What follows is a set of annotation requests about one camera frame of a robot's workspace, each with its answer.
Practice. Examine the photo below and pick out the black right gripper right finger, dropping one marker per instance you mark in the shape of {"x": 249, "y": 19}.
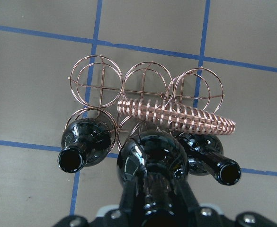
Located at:
{"x": 185, "y": 196}

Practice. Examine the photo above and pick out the copper wire wine basket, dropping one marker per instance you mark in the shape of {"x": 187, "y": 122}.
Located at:
{"x": 146, "y": 92}

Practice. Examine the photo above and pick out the dark wine bottle in basket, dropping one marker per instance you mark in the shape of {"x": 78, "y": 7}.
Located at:
{"x": 85, "y": 142}

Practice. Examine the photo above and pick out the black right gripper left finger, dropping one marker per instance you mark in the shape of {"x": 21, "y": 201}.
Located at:
{"x": 131, "y": 202}

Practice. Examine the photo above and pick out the dark glass wine bottle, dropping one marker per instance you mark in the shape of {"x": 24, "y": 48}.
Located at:
{"x": 158, "y": 160}

